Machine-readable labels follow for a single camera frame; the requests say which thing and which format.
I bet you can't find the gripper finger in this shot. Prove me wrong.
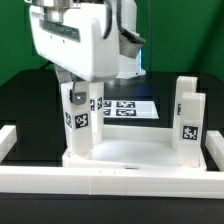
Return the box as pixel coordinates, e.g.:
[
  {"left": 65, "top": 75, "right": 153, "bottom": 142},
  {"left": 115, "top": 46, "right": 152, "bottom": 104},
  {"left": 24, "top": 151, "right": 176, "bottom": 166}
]
[
  {"left": 54, "top": 65, "right": 72, "bottom": 84},
  {"left": 70, "top": 79, "right": 88, "bottom": 105}
]

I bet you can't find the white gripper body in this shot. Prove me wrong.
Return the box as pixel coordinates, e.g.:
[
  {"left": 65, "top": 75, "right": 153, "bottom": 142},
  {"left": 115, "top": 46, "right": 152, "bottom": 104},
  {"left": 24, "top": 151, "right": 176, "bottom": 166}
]
[{"left": 29, "top": 4, "right": 119, "bottom": 82}]

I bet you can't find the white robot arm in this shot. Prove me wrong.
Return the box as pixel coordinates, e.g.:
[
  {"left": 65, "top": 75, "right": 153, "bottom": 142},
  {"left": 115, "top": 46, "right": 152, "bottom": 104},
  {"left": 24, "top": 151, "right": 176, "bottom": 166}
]
[{"left": 24, "top": 0, "right": 146, "bottom": 83}]

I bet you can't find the white desk top tray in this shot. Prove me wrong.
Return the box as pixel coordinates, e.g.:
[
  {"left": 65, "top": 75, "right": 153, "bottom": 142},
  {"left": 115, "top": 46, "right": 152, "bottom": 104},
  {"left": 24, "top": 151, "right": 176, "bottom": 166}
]
[{"left": 62, "top": 125, "right": 207, "bottom": 171}]

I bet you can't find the fiducial marker sheet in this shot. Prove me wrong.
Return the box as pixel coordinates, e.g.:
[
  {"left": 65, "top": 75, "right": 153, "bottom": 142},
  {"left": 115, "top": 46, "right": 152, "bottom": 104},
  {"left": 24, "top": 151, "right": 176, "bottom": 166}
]
[{"left": 103, "top": 100, "right": 159, "bottom": 119}]

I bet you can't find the white U-shaped fence frame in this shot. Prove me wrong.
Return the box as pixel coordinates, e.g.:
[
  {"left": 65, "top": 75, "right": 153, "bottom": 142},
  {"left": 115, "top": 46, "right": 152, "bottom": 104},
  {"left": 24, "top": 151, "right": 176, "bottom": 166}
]
[{"left": 0, "top": 125, "right": 224, "bottom": 199}]

